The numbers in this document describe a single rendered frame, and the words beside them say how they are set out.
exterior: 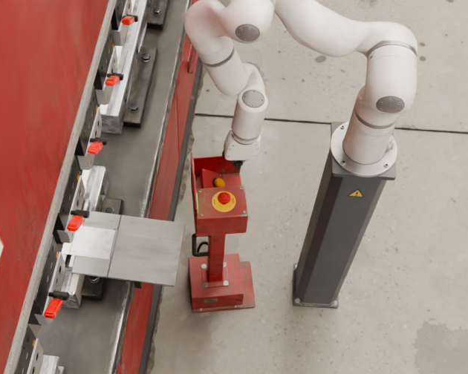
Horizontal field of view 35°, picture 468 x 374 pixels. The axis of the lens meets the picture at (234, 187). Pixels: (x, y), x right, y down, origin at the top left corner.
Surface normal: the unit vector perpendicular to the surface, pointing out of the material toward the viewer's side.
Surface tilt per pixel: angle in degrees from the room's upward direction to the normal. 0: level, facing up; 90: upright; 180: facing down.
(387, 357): 0
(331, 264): 90
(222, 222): 90
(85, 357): 0
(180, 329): 0
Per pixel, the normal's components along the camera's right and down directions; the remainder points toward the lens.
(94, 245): 0.04, -0.51
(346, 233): -0.05, 0.86
